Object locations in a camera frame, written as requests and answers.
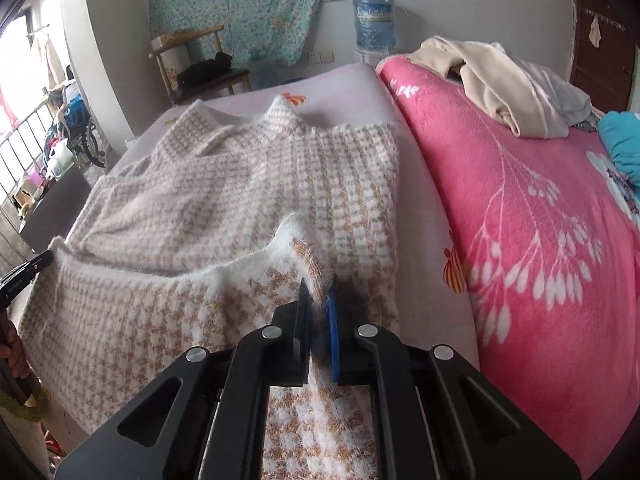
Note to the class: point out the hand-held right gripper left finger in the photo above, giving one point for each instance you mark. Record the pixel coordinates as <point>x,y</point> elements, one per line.
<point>304,325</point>

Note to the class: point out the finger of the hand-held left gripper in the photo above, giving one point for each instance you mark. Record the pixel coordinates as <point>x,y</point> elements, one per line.
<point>30,267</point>

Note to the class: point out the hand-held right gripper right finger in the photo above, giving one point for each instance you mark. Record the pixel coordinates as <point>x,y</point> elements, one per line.
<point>334,340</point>

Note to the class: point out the beige white houndstooth sweater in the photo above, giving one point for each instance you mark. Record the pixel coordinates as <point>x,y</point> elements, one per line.
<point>200,200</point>

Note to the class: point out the person's left hand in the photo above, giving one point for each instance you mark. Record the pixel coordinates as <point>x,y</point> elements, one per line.
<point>11,350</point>

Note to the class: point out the grey board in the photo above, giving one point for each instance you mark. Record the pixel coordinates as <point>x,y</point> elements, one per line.
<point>55,205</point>

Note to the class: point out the metal railing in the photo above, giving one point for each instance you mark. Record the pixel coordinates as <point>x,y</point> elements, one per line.
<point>20,150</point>

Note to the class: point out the wheelchair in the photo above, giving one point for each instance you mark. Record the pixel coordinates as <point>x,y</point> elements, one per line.
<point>80,125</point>

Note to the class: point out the pink floral plush blanket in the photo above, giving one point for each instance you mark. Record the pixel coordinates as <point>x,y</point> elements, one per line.
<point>525,260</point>

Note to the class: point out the wooden chair with dark seat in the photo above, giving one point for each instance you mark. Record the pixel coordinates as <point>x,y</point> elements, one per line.
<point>215,85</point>

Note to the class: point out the black bag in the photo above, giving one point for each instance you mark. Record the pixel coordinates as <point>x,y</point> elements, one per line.
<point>205,69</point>

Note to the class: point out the white water dispenser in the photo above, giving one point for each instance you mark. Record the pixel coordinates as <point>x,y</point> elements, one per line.
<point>367,56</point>

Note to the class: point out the beige garment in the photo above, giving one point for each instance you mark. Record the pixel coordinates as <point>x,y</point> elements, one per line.
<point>495,90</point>

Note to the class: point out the blue water bottle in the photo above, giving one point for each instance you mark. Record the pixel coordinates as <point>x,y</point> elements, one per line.
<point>372,22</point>

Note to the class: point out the teal floral hanging cloth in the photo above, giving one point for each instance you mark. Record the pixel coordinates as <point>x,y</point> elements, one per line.
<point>240,5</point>

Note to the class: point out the light grey garment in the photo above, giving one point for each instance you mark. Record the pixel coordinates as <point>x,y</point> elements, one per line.
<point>565,95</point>

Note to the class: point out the small beige hanging cloth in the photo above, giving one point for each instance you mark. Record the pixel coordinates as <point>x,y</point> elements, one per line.
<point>594,32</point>

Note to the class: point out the dark red wooden door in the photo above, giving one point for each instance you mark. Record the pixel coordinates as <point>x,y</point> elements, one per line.
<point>607,35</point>

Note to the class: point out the white wall socket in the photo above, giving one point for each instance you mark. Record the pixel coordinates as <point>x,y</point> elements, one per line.
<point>321,57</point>

